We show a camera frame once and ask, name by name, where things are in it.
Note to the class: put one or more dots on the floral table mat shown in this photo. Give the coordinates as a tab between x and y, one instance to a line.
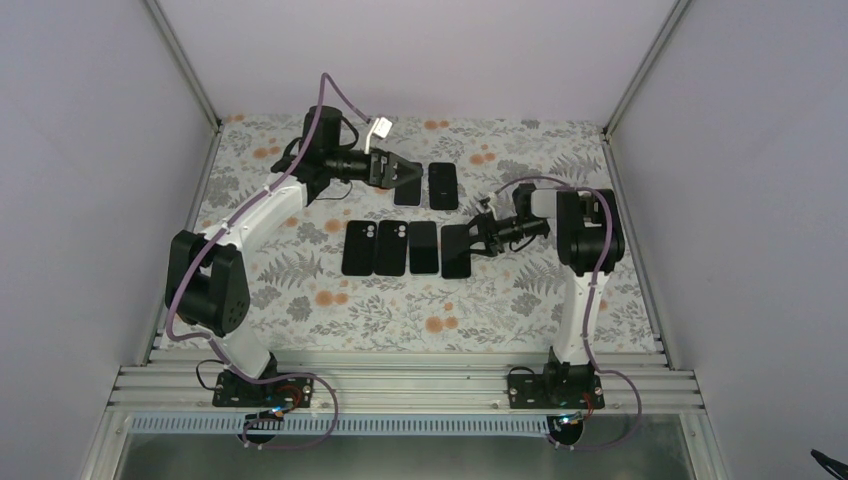
301	300

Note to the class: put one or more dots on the black phone case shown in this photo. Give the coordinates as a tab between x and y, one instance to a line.
359	248
391	248

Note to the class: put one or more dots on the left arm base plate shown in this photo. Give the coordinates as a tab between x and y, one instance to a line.
232	391

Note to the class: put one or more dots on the black phone row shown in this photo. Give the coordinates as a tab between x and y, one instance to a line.
443	186
409	194
455	256

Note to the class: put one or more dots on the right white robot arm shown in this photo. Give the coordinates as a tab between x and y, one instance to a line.
590	242

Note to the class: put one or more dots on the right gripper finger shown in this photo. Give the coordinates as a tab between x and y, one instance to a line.
467	251
476	229

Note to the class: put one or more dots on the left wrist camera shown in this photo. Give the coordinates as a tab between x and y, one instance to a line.
379	128

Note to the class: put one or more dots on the grey slotted cable duct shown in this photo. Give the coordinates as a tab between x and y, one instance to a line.
346	424

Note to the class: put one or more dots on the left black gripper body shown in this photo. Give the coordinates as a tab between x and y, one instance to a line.
374	178

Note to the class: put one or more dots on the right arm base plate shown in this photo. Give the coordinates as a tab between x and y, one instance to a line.
526	391

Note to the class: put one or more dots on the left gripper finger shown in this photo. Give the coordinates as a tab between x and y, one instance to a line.
404	167
406	177

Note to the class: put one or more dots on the aluminium rail frame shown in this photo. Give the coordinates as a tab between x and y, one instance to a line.
391	383

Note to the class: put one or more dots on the teal phone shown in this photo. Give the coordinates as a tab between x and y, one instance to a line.
423	248

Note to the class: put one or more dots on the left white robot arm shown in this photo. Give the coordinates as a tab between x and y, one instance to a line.
207	290

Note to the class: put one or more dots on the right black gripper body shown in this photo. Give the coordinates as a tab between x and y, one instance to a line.
499	233

